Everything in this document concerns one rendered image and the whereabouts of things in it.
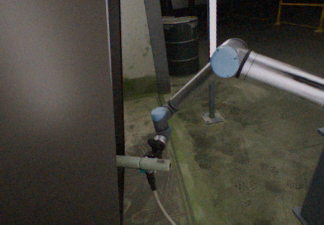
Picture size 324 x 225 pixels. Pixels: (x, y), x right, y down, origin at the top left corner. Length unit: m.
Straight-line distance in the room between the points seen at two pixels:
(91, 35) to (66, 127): 0.18
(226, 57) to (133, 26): 1.89
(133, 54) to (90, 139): 2.23
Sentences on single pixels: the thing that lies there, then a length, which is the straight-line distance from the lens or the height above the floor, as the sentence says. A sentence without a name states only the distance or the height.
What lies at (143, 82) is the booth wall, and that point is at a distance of 2.73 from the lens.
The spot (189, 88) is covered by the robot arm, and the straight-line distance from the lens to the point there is 1.09.
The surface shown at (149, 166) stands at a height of 0.57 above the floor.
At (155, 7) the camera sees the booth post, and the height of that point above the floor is 1.14.
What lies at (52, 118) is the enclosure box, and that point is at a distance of 0.41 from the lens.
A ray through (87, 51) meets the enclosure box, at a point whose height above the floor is 1.21.
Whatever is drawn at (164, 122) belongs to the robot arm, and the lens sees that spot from 1.17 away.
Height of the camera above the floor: 1.28
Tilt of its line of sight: 29 degrees down
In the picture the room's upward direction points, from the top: 9 degrees counter-clockwise
